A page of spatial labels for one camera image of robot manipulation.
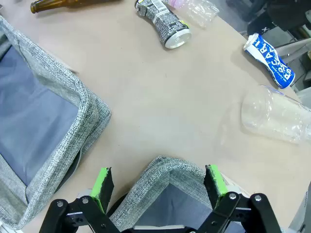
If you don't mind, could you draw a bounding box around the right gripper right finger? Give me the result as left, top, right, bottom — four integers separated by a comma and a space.
194, 164, 284, 233

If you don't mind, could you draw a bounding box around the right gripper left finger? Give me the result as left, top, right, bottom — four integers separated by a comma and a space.
39, 166, 127, 233

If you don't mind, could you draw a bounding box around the crushed black white can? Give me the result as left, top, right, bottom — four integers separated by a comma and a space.
134, 0, 192, 50

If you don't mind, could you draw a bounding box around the clear bottle with pink label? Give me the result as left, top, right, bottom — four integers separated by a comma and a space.
165, 0, 221, 29

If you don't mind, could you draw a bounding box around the brown glass bottle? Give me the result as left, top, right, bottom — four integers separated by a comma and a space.
30, 0, 122, 14

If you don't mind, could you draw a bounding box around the grey fabric basket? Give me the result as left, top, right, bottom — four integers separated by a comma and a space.
0, 15, 112, 230
106, 156, 246, 233

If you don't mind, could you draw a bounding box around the crushed blue white can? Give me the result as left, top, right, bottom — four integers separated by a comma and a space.
243, 33, 296, 89

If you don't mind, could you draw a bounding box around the clear plastic bottle without label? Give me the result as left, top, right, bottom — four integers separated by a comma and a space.
240, 84, 311, 144

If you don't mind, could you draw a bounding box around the black equipment case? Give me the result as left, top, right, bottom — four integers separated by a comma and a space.
246, 13, 294, 38

